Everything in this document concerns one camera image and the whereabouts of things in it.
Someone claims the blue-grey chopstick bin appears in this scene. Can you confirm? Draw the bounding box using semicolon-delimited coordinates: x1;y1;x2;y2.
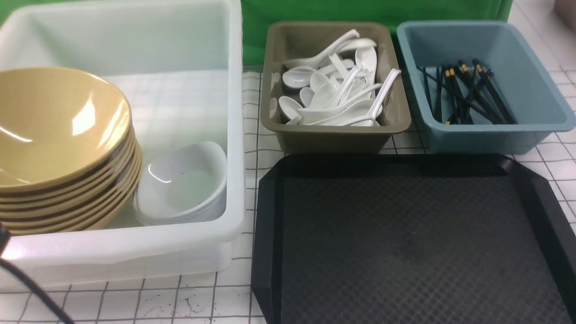
397;20;575;154

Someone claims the stack of white dishes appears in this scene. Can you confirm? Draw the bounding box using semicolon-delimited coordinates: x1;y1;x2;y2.
132;141;228;226

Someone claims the black chopstick in bin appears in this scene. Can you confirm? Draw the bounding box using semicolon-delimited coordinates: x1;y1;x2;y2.
472;58;517;124

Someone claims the white spoon front left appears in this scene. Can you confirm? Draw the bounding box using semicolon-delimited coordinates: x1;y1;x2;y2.
278;96;302;120

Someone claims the black chopstick gold tip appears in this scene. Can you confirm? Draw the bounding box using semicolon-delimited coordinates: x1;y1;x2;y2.
444;66;461;125

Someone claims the white spoon left round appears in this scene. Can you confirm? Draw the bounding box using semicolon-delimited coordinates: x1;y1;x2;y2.
282;66;318;90

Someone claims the olive-brown spoon bin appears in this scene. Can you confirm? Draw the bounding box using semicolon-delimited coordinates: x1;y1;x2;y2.
261;21;412;154

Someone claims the black serving tray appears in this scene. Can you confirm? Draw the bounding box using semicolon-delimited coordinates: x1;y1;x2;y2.
251;154;575;324

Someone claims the large white plastic tub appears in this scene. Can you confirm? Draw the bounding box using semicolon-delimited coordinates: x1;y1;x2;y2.
1;0;245;287

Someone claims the white spoon right leaning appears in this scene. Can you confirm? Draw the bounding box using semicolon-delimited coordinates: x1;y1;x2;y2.
351;68;401;126

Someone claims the yellow noodle bowl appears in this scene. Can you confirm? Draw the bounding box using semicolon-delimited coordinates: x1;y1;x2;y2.
1;67;132;193

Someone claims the white spoon long top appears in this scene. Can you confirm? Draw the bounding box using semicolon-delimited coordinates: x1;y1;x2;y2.
284;29;360;68

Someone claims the white ceramic soup spoon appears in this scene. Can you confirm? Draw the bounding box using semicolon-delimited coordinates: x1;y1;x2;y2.
297;83;382;126

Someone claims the black chopstick gold band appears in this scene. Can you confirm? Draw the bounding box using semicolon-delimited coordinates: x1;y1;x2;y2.
458;60;503;124

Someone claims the stack of yellow bowls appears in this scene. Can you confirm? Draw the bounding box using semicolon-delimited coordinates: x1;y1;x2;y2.
1;126;142;235

